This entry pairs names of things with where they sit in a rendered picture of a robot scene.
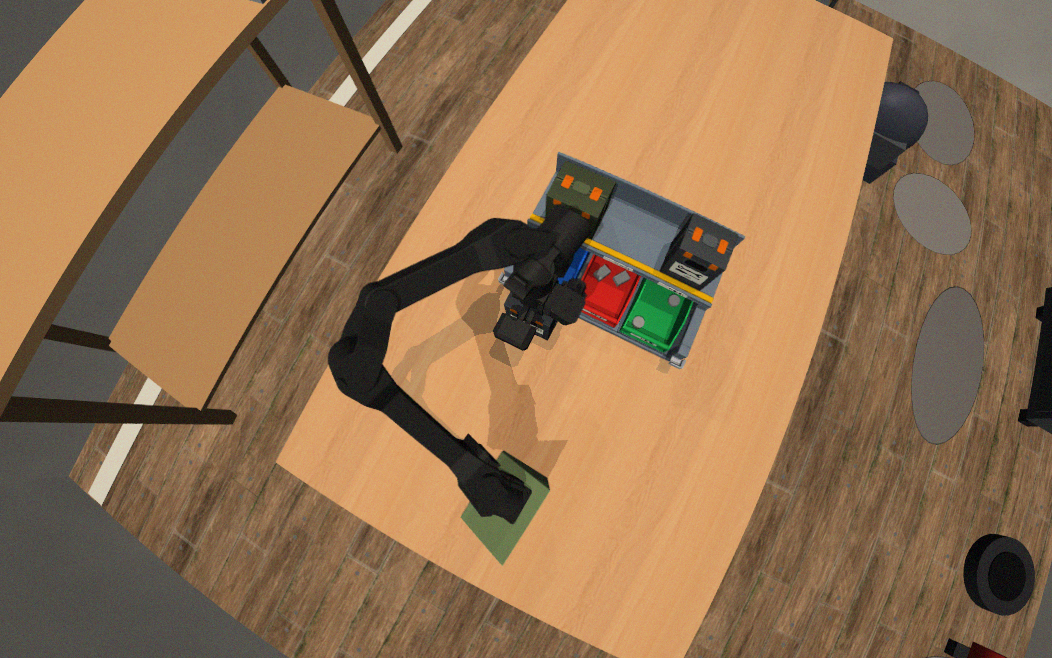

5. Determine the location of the green open bin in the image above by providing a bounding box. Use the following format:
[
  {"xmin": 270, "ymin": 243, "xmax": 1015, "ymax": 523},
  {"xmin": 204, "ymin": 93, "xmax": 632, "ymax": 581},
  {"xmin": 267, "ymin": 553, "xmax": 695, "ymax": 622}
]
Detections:
[{"xmin": 619, "ymin": 278, "xmax": 693, "ymax": 353}]

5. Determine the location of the red open bin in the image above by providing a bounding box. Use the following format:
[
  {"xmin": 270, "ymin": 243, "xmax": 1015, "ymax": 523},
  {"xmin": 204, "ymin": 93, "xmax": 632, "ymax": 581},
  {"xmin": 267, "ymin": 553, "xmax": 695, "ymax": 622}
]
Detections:
[{"xmin": 581, "ymin": 254, "xmax": 641, "ymax": 328}]

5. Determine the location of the blue bin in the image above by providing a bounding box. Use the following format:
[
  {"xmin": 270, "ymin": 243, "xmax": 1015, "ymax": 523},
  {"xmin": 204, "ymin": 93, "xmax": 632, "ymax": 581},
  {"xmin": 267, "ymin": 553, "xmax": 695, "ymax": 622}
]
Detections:
[{"xmin": 558, "ymin": 248, "xmax": 590, "ymax": 284}]

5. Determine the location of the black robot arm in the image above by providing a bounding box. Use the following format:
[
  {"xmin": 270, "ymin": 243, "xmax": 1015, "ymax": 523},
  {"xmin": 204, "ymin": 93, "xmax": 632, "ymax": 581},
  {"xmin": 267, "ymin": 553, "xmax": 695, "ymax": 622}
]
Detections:
[{"xmin": 328, "ymin": 204, "xmax": 592, "ymax": 524}]

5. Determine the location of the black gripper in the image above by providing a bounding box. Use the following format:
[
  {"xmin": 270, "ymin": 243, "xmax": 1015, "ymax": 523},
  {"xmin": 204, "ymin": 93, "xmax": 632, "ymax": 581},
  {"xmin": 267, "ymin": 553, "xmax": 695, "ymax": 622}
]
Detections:
[{"xmin": 493, "ymin": 256, "xmax": 574, "ymax": 351}]

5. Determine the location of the yellow flat bar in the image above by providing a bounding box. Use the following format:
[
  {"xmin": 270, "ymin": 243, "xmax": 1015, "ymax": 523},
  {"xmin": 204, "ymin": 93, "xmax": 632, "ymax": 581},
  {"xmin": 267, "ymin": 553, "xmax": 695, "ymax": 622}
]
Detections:
[{"xmin": 530, "ymin": 214, "xmax": 714, "ymax": 303}]

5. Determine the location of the grey metal bin rack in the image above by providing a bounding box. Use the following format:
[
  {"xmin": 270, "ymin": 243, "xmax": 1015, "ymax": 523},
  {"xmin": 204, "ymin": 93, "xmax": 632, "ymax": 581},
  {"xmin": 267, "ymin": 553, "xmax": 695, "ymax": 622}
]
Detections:
[{"xmin": 532, "ymin": 152, "xmax": 745, "ymax": 368}]

